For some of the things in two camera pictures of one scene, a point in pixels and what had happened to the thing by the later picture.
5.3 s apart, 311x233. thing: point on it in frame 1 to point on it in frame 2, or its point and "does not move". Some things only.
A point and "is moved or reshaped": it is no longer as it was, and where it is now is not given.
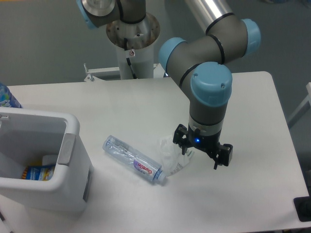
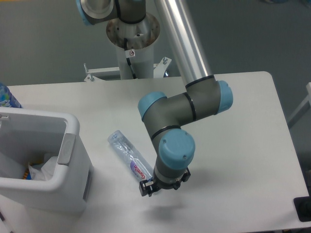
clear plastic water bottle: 134,158 is moved or reshaped
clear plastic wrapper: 173,160 is moved or reshaped
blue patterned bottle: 7,99 does not move
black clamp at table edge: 302,206 does not move
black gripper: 209,144 to 146,187
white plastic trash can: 29,138 does not move
